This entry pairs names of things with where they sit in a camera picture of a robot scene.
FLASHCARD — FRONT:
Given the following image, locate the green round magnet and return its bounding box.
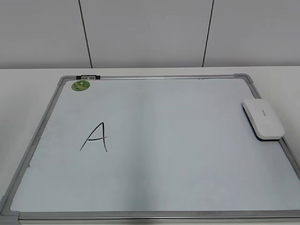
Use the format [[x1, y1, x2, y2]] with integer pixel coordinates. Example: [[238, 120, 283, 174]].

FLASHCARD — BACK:
[[71, 80, 90, 91]]

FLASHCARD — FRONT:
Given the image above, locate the grey framed whiteboard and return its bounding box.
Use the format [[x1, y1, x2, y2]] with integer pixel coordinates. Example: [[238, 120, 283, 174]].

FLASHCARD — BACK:
[[0, 74, 300, 225]]

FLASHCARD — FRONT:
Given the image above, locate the white whiteboard eraser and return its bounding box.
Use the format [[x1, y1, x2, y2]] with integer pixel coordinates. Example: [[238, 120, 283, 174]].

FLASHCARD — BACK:
[[242, 98, 285, 141]]

